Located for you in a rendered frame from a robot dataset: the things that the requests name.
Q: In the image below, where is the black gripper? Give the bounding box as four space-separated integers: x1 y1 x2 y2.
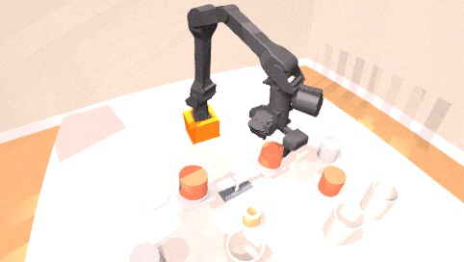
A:
249 103 309 158

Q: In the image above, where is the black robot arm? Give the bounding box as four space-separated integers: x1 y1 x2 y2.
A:
185 4 323 138

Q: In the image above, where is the orange cylinder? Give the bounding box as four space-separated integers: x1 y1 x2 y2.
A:
259 141 284 169
179 165 209 201
318 166 347 197

